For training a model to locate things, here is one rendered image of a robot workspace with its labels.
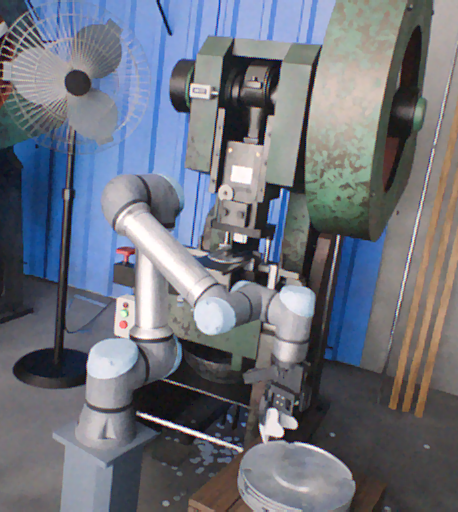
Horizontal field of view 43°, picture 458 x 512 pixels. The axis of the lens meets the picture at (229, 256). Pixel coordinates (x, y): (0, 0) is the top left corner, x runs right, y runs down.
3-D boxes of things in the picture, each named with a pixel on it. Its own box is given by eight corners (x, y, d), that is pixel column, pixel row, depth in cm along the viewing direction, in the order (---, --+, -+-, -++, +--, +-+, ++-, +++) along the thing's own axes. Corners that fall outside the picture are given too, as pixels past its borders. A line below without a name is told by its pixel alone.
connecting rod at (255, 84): (258, 167, 193) (273, 58, 184) (224, 161, 197) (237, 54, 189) (278, 165, 211) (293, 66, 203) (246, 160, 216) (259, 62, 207)
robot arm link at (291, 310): (290, 281, 130) (324, 291, 126) (283, 327, 133) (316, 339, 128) (271, 286, 124) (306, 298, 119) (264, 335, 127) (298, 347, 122)
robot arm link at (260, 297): (219, 283, 128) (261, 297, 122) (248, 276, 137) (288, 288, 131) (215, 317, 130) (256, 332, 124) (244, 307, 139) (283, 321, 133)
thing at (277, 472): (340, 448, 165) (340, 445, 165) (368, 519, 137) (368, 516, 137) (238, 438, 163) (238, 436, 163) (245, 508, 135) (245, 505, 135)
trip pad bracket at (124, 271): (132, 320, 204) (137, 266, 199) (109, 313, 207) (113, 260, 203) (141, 316, 209) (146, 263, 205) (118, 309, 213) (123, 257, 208)
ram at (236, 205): (250, 231, 195) (263, 141, 188) (210, 222, 200) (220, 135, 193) (267, 224, 211) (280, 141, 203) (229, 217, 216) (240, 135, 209)
